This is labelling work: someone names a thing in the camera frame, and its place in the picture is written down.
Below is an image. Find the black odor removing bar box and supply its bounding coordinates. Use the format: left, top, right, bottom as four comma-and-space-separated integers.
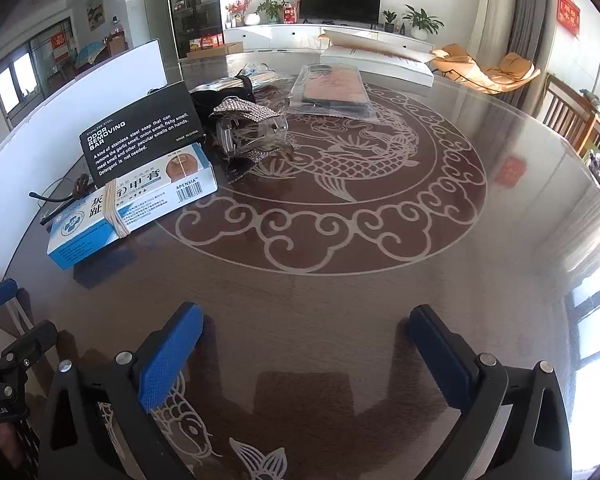
80, 81, 204, 188

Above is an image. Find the blue white medicine box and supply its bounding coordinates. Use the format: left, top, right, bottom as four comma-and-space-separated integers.
47, 143, 218, 269

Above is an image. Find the dining table with chairs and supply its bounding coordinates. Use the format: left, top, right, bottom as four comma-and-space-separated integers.
59, 32, 129, 80

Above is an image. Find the wooden chair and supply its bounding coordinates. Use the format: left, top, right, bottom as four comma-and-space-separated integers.
535, 74, 600, 159

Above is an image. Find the clear packaged pink item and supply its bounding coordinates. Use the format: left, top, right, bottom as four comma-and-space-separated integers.
288, 64, 377, 122

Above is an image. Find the orange lounge chair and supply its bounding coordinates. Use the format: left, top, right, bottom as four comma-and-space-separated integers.
430, 44, 541, 96

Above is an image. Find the white standing air conditioner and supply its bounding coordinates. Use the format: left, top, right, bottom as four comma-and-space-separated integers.
466, 0, 516, 66

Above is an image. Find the green potted plant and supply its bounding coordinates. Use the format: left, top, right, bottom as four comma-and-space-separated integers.
403, 4, 444, 40

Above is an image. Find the grey curtain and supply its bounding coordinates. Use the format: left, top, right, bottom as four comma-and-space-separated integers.
504, 0, 552, 68

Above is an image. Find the cardboard box on floor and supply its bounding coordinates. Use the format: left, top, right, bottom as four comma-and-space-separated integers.
186, 41, 244, 61

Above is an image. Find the white tv cabinet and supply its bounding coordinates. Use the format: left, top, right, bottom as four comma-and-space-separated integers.
223, 24, 434, 52

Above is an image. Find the dark glass display cabinet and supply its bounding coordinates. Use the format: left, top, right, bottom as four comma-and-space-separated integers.
169, 0, 223, 58

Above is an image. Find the red flower vase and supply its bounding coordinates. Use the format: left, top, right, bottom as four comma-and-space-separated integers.
225, 0, 252, 28

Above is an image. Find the black flat television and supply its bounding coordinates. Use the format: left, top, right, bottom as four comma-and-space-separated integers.
299, 0, 381, 24

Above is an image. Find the red wall hanging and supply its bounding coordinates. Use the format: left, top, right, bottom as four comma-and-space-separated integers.
556, 0, 580, 37

